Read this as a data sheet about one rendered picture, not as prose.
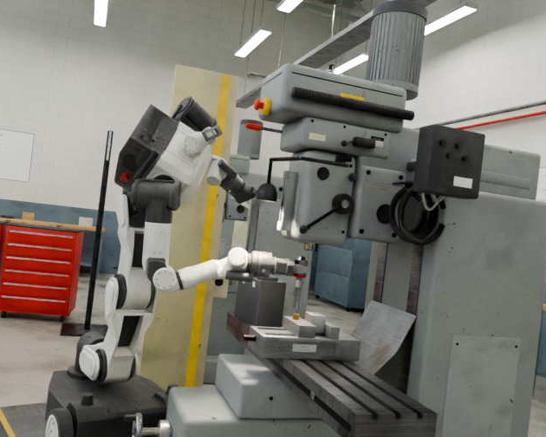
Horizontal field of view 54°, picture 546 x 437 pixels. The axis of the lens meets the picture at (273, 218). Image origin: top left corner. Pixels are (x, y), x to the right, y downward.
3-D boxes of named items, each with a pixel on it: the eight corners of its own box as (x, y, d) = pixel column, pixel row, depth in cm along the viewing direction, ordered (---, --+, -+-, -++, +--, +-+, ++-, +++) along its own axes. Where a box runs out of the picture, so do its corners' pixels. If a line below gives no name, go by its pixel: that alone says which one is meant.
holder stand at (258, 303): (255, 327, 217) (261, 277, 217) (233, 316, 236) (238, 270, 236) (281, 327, 222) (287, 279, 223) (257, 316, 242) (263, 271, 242)
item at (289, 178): (280, 230, 187) (287, 170, 187) (276, 230, 191) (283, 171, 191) (290, 231, 188) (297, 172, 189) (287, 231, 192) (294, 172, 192)
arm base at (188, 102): (163, 123, 209) (179, 118, 201) (178, 99, 215) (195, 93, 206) (191, 147, 218) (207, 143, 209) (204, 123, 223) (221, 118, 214)
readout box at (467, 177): (428, 191, 164) (436, 122, 164) (411, 191, 173) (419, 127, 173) (481, 198, 171) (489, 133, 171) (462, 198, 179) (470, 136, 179)
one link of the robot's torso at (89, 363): (77, 371, 235) (81, 342, 236) (120, 368, 247) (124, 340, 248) (92, 387, 219) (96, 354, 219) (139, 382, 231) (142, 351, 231)
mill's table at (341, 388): (352, 447, 128) (355, 414, 128) (224, 329, 245) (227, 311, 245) (433, 445, 135) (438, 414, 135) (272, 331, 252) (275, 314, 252)
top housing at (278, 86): (279, 109, 174) (285, 59, 174) (256, 120, 199) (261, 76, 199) (405, 133, 189) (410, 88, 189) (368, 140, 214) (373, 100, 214)
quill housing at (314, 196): (298, 241, 180) (309, 146, 181) (277, 238, 200) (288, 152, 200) (349, 247, 187) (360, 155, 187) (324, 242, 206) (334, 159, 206)
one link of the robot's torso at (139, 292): (103, 307, 221) (113, 195, 225) (143, 307, 232) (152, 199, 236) (117, 311, 209) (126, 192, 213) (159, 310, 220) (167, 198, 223)
